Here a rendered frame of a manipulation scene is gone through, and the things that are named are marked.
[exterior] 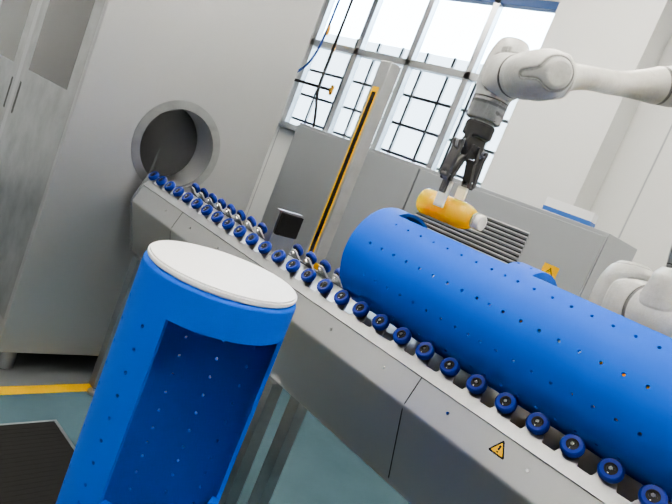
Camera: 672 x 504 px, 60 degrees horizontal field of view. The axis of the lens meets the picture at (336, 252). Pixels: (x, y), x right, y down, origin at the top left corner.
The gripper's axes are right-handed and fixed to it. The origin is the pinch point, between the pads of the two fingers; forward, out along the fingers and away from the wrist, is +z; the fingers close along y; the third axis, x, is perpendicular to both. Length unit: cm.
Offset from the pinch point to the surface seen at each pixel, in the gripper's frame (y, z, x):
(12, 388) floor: -39, 130, 130
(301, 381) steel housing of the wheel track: -9, 62, 16
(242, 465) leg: -9, 96, 26
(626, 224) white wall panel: 264, -29, 55
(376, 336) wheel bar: -11.3, 38.2, -3.6
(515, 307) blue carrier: -13.0, 16.1, -34.6
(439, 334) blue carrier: -12.3, 29.3, -20.4
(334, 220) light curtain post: 32, 23, 69
